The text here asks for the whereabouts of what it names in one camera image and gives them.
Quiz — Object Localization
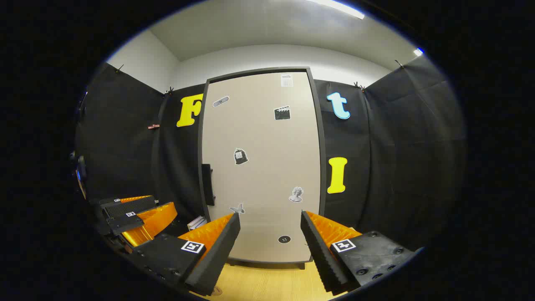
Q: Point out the black door handle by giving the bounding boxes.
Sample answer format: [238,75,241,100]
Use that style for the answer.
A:
[202,164,216,206]

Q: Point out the dark grey cabinet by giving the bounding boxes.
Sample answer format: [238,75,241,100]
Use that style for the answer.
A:
[197,67,327,270]

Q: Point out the black backdrop cloth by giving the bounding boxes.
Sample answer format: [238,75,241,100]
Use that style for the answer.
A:
[75,56,466,251]

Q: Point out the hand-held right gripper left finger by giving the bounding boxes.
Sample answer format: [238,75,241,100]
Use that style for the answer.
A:
[133,212,242,296]

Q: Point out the beige cabinet door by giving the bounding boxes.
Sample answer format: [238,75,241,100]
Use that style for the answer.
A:
[202,71,322,264]

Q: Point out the long ceiling light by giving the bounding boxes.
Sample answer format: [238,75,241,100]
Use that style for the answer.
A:
[309,0,365,20]

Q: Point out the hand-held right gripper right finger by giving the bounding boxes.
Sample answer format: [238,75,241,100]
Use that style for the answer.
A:
[300,210,418,293]

